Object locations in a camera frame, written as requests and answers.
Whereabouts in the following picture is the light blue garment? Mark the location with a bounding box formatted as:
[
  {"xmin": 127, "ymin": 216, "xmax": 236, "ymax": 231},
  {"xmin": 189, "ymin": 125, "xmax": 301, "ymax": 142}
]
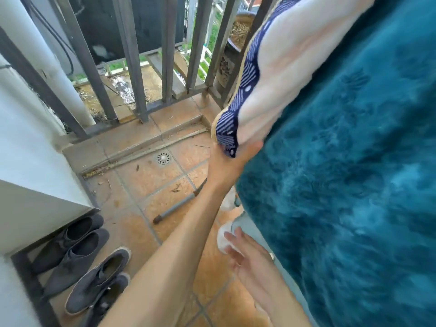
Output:
[{"xmin": 231, "ymin": 212, "xmax": 315, "ymax": 327}]

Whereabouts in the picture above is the person's left forearm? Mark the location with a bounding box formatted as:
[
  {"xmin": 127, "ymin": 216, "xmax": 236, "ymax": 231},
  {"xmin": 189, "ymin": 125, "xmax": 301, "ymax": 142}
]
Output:
[{"xmin": 99, "ymin": 182, "xmax": 236, "ymax": 327}]

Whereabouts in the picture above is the wet wooden plank platform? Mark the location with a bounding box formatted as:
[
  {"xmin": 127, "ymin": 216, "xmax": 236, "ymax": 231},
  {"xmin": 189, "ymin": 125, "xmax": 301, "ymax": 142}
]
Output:
[{"xmin": 73, "ymin": 47, "xmax": 209, "ymax": 124}]

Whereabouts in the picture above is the person's right forearm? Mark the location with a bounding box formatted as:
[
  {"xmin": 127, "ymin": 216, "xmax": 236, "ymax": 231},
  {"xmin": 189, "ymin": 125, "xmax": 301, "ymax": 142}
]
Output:
[{"xmin": 254, "ymin": 282, "xmax": 312, "ymax": 327}]

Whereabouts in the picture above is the person's right hand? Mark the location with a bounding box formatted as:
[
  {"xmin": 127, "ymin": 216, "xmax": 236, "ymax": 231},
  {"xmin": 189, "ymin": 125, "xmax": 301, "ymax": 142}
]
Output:
[{"xmin": 223, "ymin": 227, "xmax": 287, "ymax": 302}]

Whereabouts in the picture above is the grey metal pole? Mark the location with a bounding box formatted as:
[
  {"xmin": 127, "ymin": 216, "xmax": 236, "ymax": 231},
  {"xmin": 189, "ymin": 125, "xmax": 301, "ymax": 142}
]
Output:
[{"xmin": 153, "ymin": 178, "xmax": 208, "ymax": 225}]

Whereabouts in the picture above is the dark ceramic planter pot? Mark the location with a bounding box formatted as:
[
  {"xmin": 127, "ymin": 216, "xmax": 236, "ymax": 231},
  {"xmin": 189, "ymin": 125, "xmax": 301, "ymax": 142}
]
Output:
[{"xmin": 215, "ymin": 12, "xmax": 257, "ymax": 89}]

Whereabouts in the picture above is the white cabinet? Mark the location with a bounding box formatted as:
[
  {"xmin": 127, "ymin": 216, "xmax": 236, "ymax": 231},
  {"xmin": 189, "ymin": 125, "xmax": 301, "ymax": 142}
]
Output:
[{"xmin": 0, "ymin": 54, "xmax": 100, "ymax": 256}]

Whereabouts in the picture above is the black metal shoe rack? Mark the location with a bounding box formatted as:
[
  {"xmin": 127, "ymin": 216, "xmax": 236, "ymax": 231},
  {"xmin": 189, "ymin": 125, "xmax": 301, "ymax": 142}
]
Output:
[{"xmin": 10, "ymin": 208, "xmax": 100, "ymax": 327}]

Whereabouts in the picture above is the white cloth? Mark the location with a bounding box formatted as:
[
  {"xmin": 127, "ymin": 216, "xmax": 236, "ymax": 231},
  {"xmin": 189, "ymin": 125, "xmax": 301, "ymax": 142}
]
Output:
[
  {"xmin": 220, "ymin": 186, "xmax": 240, "ymax": 211},
  {"xmin": 217, "ymin": 221, "xmax": 240, "ymax": 255}
]

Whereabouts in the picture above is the white drain pipe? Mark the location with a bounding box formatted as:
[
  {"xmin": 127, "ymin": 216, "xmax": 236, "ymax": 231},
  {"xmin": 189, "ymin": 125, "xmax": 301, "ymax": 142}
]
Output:
[{"xmin": 0, "ymin": 0, "xmax": 97, "ymax": 129}]

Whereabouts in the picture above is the black cable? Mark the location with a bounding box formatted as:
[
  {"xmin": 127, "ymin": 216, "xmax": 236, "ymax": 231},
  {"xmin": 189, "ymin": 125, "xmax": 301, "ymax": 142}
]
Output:
[{"xmin": 19, "ymin": 0, "xmax": 76, "ymax": 77}]

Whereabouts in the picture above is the teal fluffy blanket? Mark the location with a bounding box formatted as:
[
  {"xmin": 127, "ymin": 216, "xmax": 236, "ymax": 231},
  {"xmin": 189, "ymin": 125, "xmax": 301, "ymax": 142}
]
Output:
[{"xmin": 236, "ymin": 0, "xmax": 436, "ymax": 327}]

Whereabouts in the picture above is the white towel blue patterned border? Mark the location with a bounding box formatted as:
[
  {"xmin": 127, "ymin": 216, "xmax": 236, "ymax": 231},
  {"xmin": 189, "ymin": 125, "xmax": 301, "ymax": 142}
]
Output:
[{"xmin": 211, "ymin": 0, "xmax": 377, "ymax": 158}]

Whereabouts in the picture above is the grey metal balcony railing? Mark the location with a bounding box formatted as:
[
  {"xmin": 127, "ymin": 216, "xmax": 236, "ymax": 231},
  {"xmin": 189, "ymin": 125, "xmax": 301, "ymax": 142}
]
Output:
[{"xmin": 0, "ymin": 0, "xmax": 277, "ymax": 141}]

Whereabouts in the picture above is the dark grey suede shoe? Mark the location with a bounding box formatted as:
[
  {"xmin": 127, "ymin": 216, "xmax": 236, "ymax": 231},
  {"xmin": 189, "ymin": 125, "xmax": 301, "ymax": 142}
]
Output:
[
  {"xmin": 80, "ymin": 273, "xmax": 131, "ymax": 327},
  {"xmin": 32, "ymin": 214, "xmax": 105, "ymax": 275},
  {"xmin": 42, "ymin": 229, "xmax": 110, "ymax": 299},
  {"xmin": 64, "ymin": 247, "xmax": 132, "ymax": 316}
]

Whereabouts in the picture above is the person's left hand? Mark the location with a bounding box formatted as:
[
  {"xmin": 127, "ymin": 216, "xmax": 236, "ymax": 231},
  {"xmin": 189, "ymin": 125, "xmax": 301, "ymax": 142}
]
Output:
[{"xmin": 206, "ymin": 140, "xmax": 264, "ymax": 198}]

